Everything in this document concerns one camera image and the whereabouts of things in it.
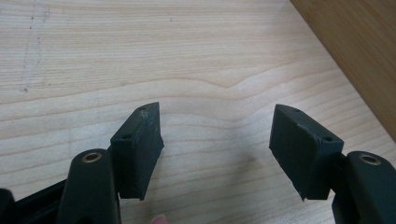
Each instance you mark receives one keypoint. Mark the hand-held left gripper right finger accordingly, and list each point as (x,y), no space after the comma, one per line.
(299,152)

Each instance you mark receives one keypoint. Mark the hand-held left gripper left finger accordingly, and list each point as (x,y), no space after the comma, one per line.
(137,155)

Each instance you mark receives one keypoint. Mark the brown wooden panel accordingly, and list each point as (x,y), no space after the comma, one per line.
(361,43)

